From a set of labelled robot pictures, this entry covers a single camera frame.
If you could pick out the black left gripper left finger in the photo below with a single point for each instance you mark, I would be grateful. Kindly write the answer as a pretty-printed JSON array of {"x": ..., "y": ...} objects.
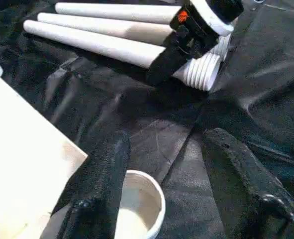
[{"x": 97, "y": 194}]

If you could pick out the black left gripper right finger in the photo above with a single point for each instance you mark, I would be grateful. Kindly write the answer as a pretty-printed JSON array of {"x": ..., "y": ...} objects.
[{"x": 248, "y": 194}]

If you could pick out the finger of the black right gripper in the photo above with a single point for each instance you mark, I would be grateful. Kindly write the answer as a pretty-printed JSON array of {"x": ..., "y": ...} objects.
[{"x": 166, "y": 67}]

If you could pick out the white plastic table top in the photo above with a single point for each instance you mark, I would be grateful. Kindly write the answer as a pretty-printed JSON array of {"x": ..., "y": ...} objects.
[{"x": 17, "y": 149}]

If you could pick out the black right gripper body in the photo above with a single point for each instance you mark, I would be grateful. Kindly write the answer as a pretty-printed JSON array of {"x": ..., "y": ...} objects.
[{"x": 194, "y": 32}]

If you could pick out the white plastic table leg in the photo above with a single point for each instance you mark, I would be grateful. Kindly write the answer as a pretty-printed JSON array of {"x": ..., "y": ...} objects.
[
  {"x": 87, "y": 41},
  {"x": 112, "y": 11},
  {"x": 99, "y": 26}
]

